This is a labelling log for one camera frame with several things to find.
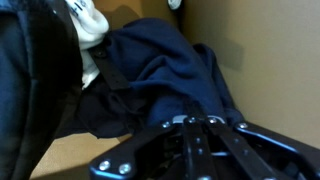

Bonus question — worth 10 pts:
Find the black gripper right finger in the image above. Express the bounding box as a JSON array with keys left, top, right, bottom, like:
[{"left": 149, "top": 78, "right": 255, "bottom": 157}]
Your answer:
[{"left": 204, "top": 116, "right": 281, "bottom": 180}]

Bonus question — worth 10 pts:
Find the dark backpack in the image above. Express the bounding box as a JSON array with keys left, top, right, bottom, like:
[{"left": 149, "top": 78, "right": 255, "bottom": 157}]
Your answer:
[{"left": 0, "top": 0, "right": 131, "bottom": 180}]

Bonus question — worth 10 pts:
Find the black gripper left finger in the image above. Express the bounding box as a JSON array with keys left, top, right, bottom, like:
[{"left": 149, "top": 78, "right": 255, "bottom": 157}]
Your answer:
[{"left": 181, "top": 116, "right": 218, "bottom": 180}]

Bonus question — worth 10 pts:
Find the white cloth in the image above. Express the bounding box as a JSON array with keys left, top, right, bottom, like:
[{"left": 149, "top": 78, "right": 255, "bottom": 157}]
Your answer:
[{"left": 64, "top": 0, "right": 110, "bottom": 90}]

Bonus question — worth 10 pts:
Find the dark navy sweater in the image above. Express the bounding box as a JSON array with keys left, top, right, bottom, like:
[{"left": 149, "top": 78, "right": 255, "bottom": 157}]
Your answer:
[{"left": 54, "top": 17, "right": 246, "bottom": 140}]

